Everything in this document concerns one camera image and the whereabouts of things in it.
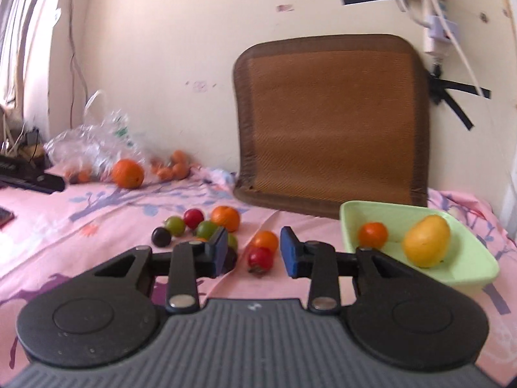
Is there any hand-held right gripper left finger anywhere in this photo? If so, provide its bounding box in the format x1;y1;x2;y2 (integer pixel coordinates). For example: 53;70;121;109
94;226;229;314

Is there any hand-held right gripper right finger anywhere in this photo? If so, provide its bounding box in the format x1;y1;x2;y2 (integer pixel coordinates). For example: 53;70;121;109
280;226;424;314

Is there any orange tangerine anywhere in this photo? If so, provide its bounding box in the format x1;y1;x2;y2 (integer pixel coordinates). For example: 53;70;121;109
211;206;241;233
358;222;389;250
252;230;279;252

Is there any light green plastic basket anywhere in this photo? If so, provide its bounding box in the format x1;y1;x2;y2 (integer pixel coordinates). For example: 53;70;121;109
339;200;500;296

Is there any floral cloth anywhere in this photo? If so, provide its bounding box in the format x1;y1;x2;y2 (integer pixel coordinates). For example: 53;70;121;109
201;167;240;187

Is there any pile of small tangerines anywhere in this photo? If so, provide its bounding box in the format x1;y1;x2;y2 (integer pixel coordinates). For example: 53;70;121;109
150;150;191;182

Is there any large orange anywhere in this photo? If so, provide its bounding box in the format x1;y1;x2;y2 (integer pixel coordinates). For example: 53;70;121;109
112;159;145;189

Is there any brown woven seat cushion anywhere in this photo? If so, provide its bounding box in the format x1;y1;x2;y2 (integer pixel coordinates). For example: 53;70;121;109
232;33;429;220

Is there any yellow mango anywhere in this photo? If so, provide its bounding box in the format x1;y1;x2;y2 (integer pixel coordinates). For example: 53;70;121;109
403;215;451;268

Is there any pink printed bed sheet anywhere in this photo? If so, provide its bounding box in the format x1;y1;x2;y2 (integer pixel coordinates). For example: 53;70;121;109
0;164;517;377

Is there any clear plastic bag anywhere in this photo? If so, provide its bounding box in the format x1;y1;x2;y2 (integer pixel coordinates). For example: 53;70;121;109
44;90;150;182

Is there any black flat device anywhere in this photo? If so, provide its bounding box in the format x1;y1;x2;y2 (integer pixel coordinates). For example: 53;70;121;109
0;162;66;195

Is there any white power strip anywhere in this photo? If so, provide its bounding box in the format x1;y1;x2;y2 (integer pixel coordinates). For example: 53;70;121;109
422;0;461;56

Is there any thin dark wall cable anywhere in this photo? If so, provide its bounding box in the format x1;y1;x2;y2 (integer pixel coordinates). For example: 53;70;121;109
67;0;90;103

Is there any white power cable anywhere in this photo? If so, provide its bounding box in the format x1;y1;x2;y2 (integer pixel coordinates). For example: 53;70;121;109
434;0;487;95

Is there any white window frame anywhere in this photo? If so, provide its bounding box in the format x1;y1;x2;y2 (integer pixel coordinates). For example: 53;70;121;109
0;0;69;119

